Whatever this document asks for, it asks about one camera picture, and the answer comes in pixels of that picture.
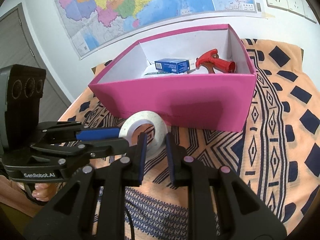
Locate red plastic handle tool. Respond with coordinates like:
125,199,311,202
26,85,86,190
195,49,236,74

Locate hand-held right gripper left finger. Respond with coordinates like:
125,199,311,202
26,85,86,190
24,133,148,240

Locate orange patterned cloth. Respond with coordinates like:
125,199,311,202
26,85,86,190
59,39,320,240

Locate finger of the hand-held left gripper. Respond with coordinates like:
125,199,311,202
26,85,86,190
35,121,121,143
29,137,131,160

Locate grey door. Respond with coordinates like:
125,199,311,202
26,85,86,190
0,2,73,120

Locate black cable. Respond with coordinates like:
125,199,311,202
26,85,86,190
124,206,137,240

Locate person's left hand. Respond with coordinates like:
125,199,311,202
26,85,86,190
0,175,59,218

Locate white wall switch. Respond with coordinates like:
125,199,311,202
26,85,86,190
301,0,318,24

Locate white tape roll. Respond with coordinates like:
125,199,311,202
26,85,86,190
119,111,168,159

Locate white cardboard medicine box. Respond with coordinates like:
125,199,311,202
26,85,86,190
142,70,173,77

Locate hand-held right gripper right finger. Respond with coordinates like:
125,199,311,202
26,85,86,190
165,132,287,240

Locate pink cardboard box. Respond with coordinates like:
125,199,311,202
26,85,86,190
88,24,257,132

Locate colourful wall map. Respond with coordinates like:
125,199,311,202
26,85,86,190
51,0,262,60

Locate blue cardboard box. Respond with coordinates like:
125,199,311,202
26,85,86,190
154,58,197,74

